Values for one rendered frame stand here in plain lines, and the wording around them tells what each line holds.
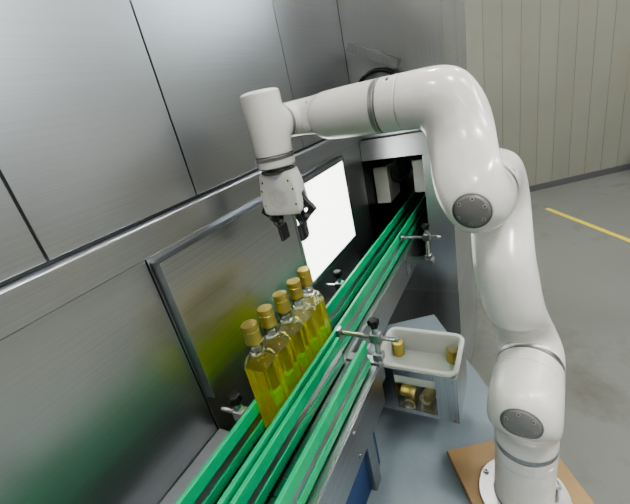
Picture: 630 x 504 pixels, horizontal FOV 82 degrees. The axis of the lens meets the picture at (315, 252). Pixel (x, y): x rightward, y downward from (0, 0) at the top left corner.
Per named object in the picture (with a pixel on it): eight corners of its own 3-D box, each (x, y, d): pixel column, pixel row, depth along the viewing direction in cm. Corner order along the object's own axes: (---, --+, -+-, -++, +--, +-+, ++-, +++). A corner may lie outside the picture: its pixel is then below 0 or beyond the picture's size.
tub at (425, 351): (393, 347, 118) (389, 325, 115) (466, 357, 107) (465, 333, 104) (376, 385, 105) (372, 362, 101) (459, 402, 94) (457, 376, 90)
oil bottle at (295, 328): (302, 378, 95) (282, 310, 87) (320, 382, 93) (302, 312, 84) (291, 394, 91) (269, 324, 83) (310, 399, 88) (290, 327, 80)
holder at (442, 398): (380, 364, 124) (374, 327, 118) (467, 379, 110) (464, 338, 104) (363, 402, 110) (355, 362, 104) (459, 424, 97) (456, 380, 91)
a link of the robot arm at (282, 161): (246, 161, 78) (250, 175, 80) (280, 156, 74) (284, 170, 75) (267, 152, 85) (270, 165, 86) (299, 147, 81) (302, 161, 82)
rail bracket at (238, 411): (237, 425, 86) (220, 382, 81) (260, 433, 83) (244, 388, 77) (227, 440, 83) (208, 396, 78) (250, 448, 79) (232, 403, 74)
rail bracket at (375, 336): (344, 349, 102) (336, 312, 97) (403, 358, 94) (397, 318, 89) (340, 356, 100) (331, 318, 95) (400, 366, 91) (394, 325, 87)
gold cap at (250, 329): (263, 334, 75) (257, 316, 74) (262, 344, 72) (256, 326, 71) (246, 337, 76) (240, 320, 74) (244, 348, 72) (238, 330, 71)
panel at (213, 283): (351, 237, 153) (336, 156, 140) (357, 237, 151) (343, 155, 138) (205, 396, 82) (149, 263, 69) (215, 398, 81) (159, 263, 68)
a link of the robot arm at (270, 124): (273, 150, 85) (247, 160, 79) (258, 91, 80) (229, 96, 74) (302, 146, 81) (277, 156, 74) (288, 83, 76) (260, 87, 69)
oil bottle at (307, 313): (312, 363, 100) (295, 297, 92) (330, 367, 97) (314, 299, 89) (303, 378, 96) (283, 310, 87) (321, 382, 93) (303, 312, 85)
